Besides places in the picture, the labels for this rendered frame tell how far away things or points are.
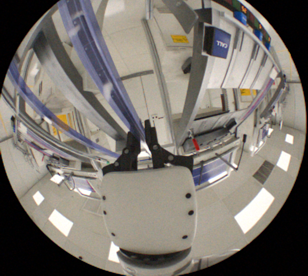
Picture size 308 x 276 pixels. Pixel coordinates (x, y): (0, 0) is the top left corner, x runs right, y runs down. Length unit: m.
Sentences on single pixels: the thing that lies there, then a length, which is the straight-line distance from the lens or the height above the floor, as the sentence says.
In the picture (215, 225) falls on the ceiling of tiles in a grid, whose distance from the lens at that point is 2.25.
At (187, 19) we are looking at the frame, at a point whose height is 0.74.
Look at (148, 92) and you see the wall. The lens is 2.05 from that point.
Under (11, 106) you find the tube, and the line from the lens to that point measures 0.25.
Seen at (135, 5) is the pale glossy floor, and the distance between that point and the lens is 0.95.
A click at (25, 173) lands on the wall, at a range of 7.37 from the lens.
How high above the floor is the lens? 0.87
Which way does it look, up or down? 10 degrees up
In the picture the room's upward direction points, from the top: 168 degrees clockwise
